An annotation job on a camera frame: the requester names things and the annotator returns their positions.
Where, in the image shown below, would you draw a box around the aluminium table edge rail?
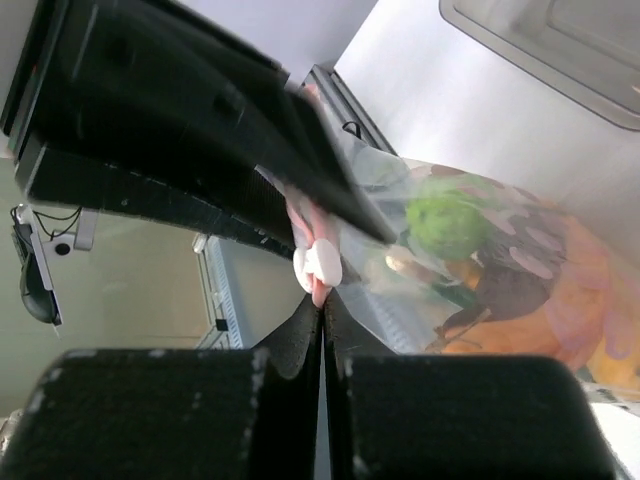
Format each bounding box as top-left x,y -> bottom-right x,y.
303,65 -> 396,155

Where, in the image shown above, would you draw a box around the red yellow mango slice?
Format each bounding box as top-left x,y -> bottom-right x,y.
427,201 -> 639,390

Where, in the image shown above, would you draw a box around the green onion stalks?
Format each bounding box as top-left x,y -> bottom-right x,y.
432,275 -> 477,309

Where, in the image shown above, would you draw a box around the white slotted cable duct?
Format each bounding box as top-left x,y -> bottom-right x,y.
192,233 -> 244,350

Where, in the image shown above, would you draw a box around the clear zip top bag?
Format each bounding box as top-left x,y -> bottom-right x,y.
280,86 -> 639,397

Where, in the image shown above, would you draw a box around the clear plastic food bin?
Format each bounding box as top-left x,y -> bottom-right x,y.
439,1 -> 639,131

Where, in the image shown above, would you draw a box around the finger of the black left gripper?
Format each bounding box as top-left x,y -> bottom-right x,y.
14,144 -> 294,260
31,1 -> 393,242

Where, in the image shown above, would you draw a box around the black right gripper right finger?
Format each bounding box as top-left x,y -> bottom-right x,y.
324,296 -> 617,479

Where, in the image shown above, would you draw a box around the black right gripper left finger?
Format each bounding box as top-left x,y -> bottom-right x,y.
1,300 -> 322,479

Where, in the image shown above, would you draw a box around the green lime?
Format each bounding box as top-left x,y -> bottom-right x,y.
406,191 -> 490,261

